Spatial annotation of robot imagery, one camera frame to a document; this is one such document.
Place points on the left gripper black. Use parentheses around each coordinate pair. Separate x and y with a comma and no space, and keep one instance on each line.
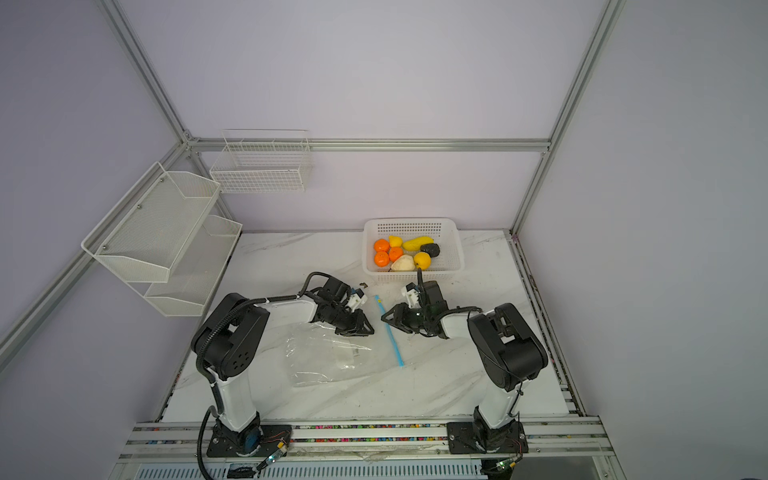
(361,330)

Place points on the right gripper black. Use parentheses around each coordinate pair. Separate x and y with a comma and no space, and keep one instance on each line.
(402,321)

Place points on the clear zip top bag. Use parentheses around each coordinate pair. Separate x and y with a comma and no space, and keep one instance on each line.
(315,355)

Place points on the round yellow fruit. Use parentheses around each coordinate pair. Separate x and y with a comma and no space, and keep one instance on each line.
(422,260)

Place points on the white plastic perforated basket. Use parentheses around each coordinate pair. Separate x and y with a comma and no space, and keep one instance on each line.
(443,231)

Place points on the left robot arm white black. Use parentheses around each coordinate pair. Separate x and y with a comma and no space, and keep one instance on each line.
(226,344)

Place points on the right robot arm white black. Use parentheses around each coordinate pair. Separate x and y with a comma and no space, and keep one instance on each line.
(510,352)

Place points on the white garlic bulb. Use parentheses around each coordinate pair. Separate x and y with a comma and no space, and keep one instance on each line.
(404,263)

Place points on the orange tangerine front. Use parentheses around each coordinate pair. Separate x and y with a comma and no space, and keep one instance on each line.
(382,259)

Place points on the orange tangerine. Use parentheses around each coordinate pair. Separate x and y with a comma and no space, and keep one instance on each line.
(381,245)
(395,253)
(382,259)

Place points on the orange tangerine middle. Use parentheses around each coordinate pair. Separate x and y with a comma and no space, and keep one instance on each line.
(395,253)

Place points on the black avocado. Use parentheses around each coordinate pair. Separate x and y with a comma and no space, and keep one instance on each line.
(431,249)

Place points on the orange tangerine back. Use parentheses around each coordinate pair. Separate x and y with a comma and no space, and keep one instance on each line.
(381,245)

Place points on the lower white mesh shelf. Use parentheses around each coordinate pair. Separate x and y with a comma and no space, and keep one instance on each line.
(193,282)

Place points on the white mesh shelf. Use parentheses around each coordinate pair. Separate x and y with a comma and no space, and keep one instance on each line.
(193,282)
(144,237)

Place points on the upper white mesh shelf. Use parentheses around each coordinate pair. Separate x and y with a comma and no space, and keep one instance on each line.
(144,237)

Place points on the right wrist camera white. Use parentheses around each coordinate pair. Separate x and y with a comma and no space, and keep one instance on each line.
(412,296)

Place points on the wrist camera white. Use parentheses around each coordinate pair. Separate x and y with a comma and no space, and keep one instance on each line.
(357,298)
(412,296)

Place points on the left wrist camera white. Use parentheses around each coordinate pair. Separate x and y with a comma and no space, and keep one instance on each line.
(357,298)

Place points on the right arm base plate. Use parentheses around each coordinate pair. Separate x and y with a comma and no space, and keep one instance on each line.
(476,438)

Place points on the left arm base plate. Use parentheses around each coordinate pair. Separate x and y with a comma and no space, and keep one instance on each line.
(253,441)

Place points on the white wire wall basket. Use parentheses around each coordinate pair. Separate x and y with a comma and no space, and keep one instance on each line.
(255,161)

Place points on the aluminium front rail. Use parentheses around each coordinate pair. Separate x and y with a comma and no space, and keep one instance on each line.
(379,440)

